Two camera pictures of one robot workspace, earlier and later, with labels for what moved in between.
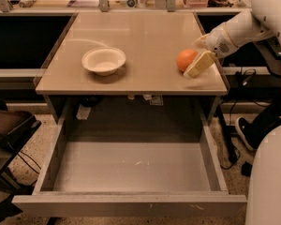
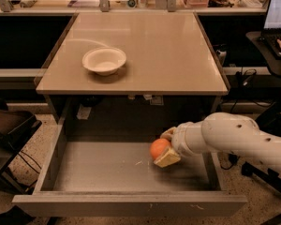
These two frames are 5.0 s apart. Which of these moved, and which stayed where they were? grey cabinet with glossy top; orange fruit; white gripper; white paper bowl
Moved: white gripper; orange fruit
Stayed: grey cabinet with glossy top; white paper bowl
